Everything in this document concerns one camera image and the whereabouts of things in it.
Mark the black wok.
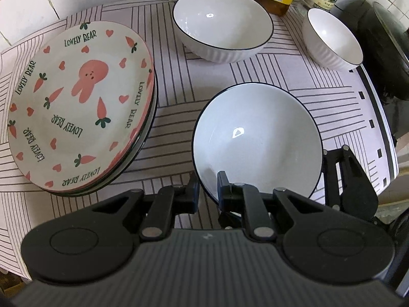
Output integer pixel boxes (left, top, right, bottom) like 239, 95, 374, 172
330, 0, 409, 103

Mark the large white bowl dark rim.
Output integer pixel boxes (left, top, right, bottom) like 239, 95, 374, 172
172, 0, 274, 63

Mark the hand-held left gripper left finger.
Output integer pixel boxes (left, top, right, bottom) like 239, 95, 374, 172
91, 173, 200, 240

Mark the rabbit print plate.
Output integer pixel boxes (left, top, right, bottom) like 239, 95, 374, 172
7, 20, 154, 190

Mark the small white bowl dark rim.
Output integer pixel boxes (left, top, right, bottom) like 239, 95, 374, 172
191, 82, 324, 206
302, 8, 364, 71

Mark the glass wok lid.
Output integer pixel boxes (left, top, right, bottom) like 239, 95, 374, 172
371, 1, 409, 65

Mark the striped tablecloth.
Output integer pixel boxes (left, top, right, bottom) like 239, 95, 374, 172
0, 0, 399, 278

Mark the white plate with sun print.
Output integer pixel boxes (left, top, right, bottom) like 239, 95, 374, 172
48, 67, 158, 198

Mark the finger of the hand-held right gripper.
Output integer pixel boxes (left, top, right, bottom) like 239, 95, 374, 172
323, 145, 362, 209

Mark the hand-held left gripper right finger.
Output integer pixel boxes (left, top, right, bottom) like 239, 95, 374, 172
217, 171, 324, 240

